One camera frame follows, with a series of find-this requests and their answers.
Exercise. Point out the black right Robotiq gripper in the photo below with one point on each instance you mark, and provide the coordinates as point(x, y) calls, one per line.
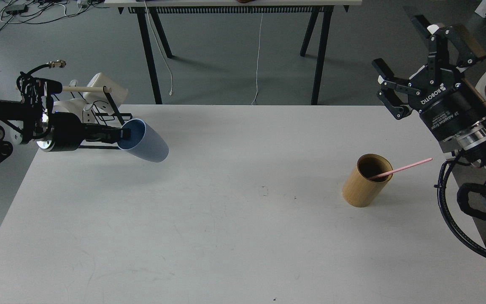
point(446, 102)

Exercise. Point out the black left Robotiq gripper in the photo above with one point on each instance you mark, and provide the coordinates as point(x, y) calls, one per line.
point(67, 133)

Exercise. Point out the blue plastic cup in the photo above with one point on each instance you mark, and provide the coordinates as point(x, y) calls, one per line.
point(143, 142)

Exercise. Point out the pink chopstick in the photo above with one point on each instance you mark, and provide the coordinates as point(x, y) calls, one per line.
point(388, 173)

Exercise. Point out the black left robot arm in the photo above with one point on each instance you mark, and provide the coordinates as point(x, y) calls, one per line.
point(33, 118)

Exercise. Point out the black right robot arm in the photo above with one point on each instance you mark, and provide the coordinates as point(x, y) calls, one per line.
point(471, 197)

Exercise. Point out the white cup on rack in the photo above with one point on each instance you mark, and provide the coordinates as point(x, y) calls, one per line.
point(75, 106)

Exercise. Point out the bamboo wooden cup holder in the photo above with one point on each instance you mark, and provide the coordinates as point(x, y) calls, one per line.
point(360, 190)

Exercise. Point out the black wire cup rack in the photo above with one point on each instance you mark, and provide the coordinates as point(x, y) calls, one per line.
point(103, 105)

